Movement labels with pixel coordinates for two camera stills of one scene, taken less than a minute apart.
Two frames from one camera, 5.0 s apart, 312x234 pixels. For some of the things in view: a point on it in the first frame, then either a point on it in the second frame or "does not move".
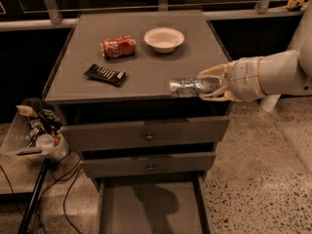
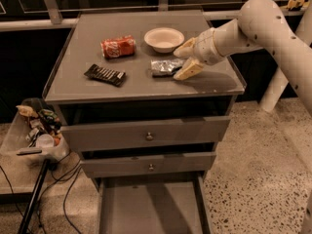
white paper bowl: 164,40 does not move
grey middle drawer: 155,165 does not move
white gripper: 244,78 → 205,49
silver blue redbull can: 193,87 → 164,67
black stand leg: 25,219 does not move
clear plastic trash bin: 34,132 does not move
